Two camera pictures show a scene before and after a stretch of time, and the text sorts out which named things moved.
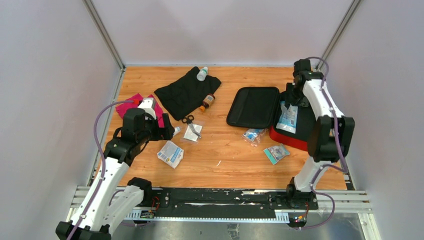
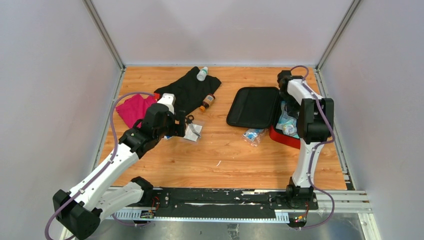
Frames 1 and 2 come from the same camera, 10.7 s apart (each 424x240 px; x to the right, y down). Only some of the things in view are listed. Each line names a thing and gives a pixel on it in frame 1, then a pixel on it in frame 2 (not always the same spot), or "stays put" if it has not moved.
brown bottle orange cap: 207,101 stays put
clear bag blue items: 253,136 stays put
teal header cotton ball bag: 275,153 → 288,125
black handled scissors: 189,120 stays put
